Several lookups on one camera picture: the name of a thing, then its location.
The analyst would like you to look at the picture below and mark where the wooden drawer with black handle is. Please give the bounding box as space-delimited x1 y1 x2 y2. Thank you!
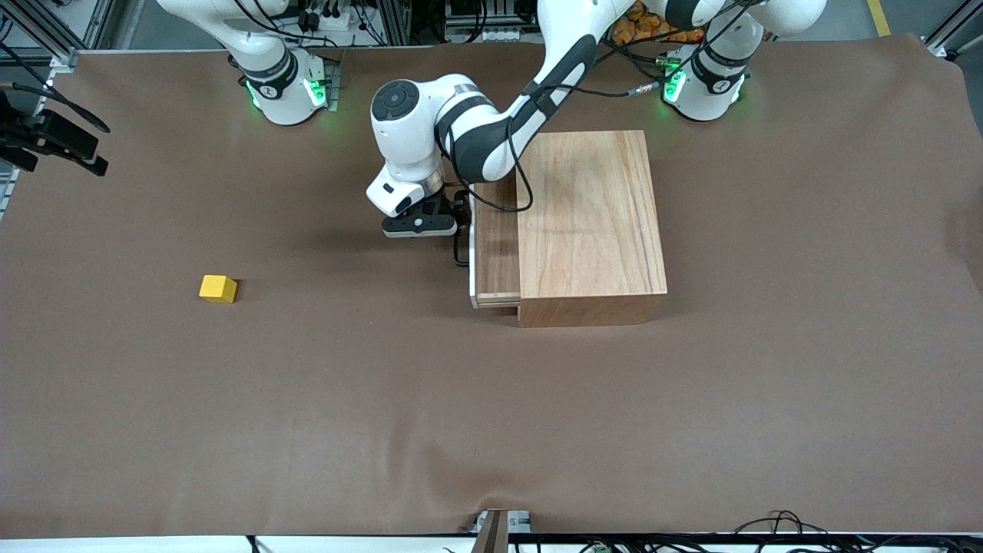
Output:
453 180 523 310

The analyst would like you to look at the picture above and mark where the yellow cube block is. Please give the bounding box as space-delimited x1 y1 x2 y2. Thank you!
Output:
199 275 238 304

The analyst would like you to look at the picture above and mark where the wooden cabinet box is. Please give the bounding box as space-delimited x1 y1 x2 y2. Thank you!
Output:
516 130 668 329

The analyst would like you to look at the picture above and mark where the brown table mat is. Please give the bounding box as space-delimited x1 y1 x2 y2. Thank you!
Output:
0 35 983 538

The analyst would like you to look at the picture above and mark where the white power strip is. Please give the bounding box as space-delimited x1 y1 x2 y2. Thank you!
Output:
306 4 356 33

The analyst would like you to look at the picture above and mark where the orange bag pile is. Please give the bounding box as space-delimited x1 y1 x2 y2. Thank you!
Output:
611 0 703 45

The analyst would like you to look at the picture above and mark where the aluminium frame profile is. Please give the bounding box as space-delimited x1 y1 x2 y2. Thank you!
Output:
0 0 81 71
924 19 983 61

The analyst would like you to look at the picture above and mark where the black base cable with connector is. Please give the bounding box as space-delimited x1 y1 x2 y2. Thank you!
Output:
595 38 680 99

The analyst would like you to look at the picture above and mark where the metal clamp bracket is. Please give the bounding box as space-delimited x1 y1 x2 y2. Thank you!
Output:
475 509 532 553

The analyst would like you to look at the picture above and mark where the black cable bundle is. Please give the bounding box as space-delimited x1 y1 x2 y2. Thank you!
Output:
576 509 983 553

